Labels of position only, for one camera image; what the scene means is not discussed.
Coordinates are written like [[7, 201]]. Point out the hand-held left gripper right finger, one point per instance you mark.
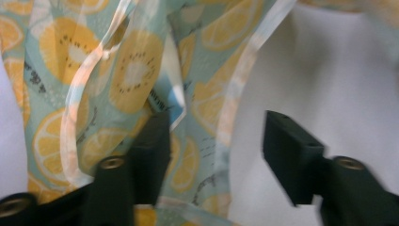
[[291, 157]]

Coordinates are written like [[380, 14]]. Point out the fruit print cloth bag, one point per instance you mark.
[[94, 94]]

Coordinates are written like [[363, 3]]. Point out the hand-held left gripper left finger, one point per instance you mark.
[[150, 157]]

